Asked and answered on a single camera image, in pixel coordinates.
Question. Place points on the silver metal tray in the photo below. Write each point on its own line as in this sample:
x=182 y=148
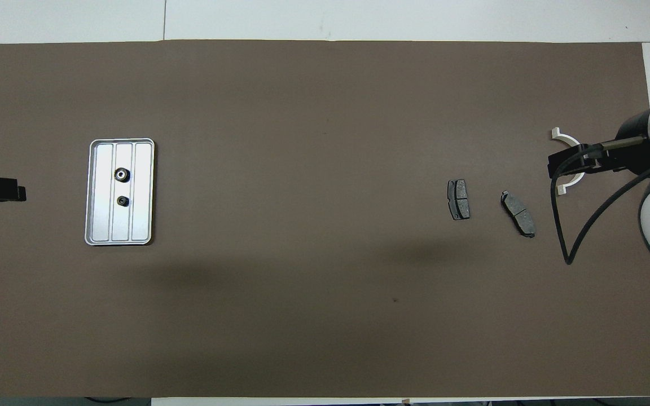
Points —
x=105 y=220

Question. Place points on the small black bearing gear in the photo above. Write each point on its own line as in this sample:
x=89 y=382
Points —
x=123 y=201

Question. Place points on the dark slanted brake pad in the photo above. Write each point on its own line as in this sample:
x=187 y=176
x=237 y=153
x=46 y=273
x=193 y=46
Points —
x=518 y=213

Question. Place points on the brown table mat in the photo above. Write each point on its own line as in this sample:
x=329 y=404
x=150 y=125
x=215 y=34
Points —
x=302 y=282

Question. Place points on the dark rectangular brake pad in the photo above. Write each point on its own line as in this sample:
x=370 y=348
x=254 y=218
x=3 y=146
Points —
x=459 y=200

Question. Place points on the large black bearing gear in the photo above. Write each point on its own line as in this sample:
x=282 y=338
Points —
x=118 y=175

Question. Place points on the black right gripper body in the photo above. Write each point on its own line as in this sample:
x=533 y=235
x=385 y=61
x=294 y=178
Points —
x=632 y=152

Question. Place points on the white curved plastic bracket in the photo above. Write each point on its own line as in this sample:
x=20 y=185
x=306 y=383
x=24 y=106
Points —
x=565 y=136

